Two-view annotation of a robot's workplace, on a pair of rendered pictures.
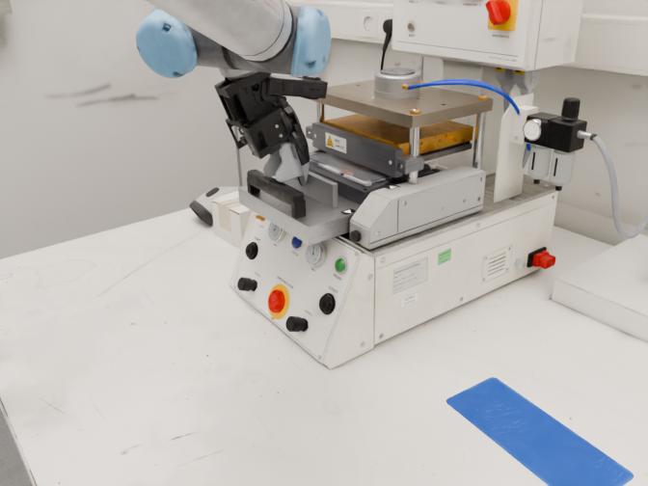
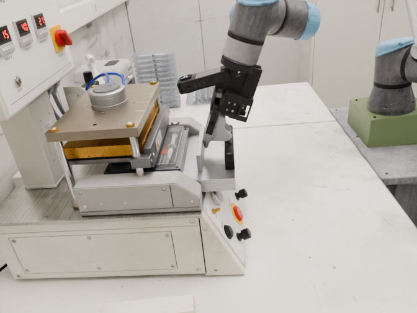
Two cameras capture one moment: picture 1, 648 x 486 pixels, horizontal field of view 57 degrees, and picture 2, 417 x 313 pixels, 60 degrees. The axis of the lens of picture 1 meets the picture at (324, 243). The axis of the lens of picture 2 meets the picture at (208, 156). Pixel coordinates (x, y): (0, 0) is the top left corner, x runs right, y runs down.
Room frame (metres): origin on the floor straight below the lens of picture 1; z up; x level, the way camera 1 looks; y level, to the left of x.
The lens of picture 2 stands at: (1.49, 0.51, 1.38)
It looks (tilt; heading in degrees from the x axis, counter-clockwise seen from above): 29 degrees down; 220
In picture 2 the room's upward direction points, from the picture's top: 6 degrees counter-clockwise
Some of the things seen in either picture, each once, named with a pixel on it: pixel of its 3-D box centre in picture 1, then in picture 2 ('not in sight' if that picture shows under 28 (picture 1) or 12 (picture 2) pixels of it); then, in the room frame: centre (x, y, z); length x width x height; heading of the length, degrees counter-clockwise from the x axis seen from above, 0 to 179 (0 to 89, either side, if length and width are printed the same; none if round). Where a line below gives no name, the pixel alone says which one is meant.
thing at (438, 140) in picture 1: (398, 120); (115, 120); (1.03, -0.14, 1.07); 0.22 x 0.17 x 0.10; 35
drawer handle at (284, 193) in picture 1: (274, 192); (229, 145); (0.89, 0.08, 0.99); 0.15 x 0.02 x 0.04; 35
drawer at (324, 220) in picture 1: (343, 184); (171, 156); (0.97, -0.04, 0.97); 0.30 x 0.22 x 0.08; 125
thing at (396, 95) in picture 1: (418, 108); (101, 112); (1.04, -0.17, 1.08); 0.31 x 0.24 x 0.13; 35
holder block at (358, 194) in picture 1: (364, 172); (151, 152); (1.00, -0.08, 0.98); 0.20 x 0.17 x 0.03; 35
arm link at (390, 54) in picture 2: not in sight; (396, 59); (0.19, 0.26, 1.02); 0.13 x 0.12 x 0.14; 69
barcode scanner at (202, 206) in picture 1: (229, 200); not in sight; (1.38, 0.23, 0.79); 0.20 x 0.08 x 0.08; 127
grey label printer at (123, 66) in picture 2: not in sight; (107, 80); (0.44, -0.96, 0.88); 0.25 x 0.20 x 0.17; 121
